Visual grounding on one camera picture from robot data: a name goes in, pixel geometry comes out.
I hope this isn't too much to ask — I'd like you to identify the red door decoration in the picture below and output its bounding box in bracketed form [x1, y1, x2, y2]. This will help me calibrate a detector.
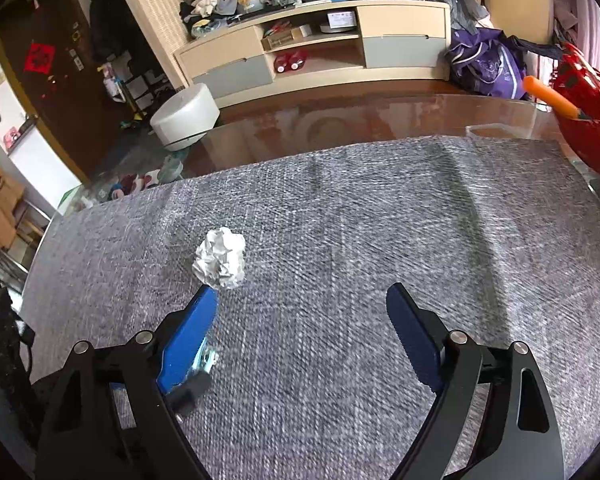
[23, 42, 56, 75]

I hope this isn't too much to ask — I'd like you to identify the beige tall panel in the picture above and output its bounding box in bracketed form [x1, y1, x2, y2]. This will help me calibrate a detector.
[114, 0, 192, 88]

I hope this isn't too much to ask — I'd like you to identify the cartoon print item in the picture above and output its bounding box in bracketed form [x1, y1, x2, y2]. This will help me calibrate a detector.
[109, 170, 162, 202]

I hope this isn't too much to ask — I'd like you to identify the dark wooden door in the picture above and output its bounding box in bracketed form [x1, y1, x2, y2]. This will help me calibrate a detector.
[0, 0, 113, 182]

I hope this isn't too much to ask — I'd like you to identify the grey draped jacket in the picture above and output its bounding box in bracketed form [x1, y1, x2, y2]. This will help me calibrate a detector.
[424, 0, 492, 37]

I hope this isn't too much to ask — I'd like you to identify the black hanging coat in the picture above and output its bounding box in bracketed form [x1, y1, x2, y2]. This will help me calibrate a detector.
[86, 0, 132, 63]

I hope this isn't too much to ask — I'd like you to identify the pile of clothes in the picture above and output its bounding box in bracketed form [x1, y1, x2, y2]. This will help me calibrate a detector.
[179, 0, 267, 37]

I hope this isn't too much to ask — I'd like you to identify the open cardboard box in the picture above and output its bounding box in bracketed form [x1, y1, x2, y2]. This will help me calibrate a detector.
[260, 29, 302, 52]

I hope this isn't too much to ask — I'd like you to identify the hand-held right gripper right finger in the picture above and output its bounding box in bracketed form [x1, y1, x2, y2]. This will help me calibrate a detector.
[386, 282, 566, 480]

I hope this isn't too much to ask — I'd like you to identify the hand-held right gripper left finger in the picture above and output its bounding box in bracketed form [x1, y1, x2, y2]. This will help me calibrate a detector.
[35, 284, 220, 480]

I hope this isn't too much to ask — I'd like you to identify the red plastic basket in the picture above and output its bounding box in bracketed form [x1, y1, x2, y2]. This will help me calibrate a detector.
[550, 42, 600, 179]

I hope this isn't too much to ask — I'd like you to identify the purple bag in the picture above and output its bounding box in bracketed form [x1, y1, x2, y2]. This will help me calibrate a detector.
[446, 26, 532, 99]

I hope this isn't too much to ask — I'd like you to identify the cream grey media cabinet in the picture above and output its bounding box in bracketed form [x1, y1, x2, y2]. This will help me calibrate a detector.
[172, 0, 454, 107]

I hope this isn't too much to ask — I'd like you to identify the white paper ball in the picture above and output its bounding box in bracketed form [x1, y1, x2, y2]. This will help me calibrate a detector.
[192, 226, 248, 290]

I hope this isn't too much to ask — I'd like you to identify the grey woven table mat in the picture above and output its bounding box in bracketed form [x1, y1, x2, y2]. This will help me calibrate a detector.
[21, 136, 600, 480]

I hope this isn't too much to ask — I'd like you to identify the orange carrot-shaped object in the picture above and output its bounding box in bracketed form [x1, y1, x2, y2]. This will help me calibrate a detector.
[523, 75, 582, 120]

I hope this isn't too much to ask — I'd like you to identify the white round stool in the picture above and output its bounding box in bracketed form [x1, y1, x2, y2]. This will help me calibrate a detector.
[149, 83, 221, 152]

